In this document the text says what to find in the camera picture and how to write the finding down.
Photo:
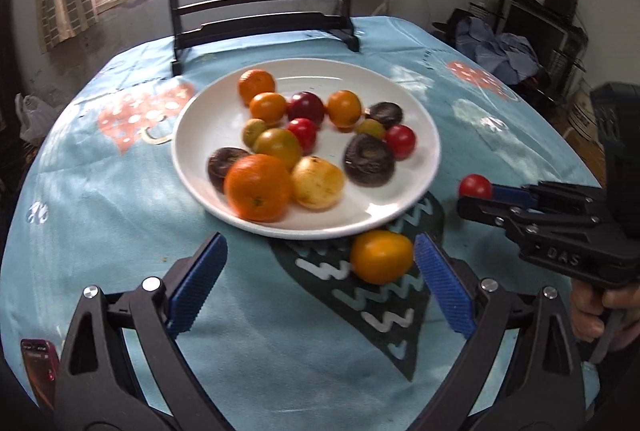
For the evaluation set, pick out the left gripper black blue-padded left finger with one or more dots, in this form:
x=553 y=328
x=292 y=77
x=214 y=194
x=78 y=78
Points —
x=97 y=387

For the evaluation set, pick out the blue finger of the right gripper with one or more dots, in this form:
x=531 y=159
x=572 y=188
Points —
x=515 y=196

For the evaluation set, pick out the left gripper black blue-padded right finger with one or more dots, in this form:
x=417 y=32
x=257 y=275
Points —
x=519 y=368

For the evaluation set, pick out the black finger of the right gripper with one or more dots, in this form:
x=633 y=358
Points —
x=503 y=214

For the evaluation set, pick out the red cherry tomato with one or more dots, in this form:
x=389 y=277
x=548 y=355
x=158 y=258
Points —
x=305 y=132
x=401 y=140
x=475 y=186

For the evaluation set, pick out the small yellow fruit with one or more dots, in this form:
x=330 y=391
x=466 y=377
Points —
x=371 y=127

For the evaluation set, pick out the smooth orange tangerine front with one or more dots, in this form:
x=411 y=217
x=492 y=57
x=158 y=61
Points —
x=344 y=109

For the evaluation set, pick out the pale yellow round fruit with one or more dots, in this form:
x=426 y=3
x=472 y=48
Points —
x=317 y=183

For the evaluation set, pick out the dark red plum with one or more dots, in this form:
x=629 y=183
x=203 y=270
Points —
x=306 y=105

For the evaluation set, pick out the large bumpy orange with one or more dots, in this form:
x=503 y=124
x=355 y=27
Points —
x=258 y=188

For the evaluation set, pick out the small olive-yellow fruit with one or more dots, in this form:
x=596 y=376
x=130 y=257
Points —
x=253 y=128

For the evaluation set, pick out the person's right hand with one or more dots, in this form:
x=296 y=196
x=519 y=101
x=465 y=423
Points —
x=587 y=306

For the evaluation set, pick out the red smartphone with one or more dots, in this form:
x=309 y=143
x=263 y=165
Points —
x=41 y=365

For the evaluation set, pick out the blue clothes pile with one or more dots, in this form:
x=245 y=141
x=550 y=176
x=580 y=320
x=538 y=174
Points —
x=508 y=57

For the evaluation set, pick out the dark wrinkled passion fruit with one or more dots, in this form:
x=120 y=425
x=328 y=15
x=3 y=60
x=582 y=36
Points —
x=368 y=162

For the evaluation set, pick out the light blue patterned tablecloth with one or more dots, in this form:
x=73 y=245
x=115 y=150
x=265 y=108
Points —
x=287 y=340

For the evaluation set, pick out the black shelf with electronics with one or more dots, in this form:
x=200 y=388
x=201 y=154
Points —
x=554 y=33

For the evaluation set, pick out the yellow-green tomato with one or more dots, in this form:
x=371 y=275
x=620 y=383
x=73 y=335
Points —
x=281 y=144

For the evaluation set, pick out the white plastic bag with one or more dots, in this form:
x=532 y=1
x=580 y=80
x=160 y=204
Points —
x=36 y=118

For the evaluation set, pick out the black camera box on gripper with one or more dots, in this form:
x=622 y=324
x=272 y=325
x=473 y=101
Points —
x=616 y=108

